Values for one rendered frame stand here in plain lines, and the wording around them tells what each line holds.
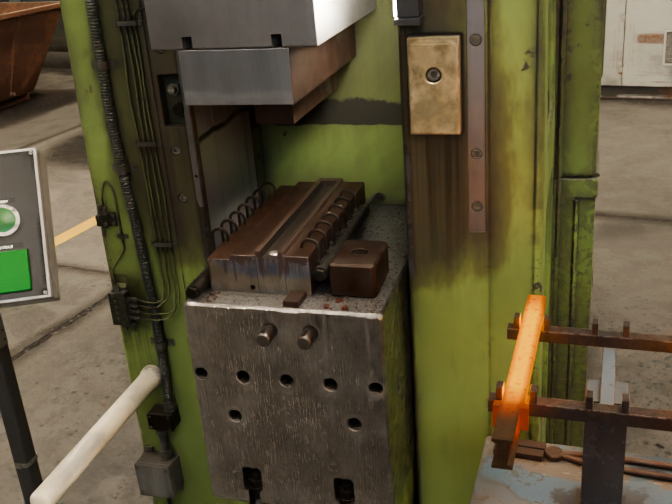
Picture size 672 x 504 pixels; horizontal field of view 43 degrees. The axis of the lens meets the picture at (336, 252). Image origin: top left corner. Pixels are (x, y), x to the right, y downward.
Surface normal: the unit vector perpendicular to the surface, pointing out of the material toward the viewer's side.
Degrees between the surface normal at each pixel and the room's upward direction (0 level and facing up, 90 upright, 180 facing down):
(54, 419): 0
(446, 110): 90
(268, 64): 90
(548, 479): 0
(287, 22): 90
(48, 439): 0
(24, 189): 60
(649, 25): 90
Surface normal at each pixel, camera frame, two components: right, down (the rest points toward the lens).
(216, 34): -0.27, 0.39
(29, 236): 0.11, -0.14
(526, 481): -0.07, -0.92
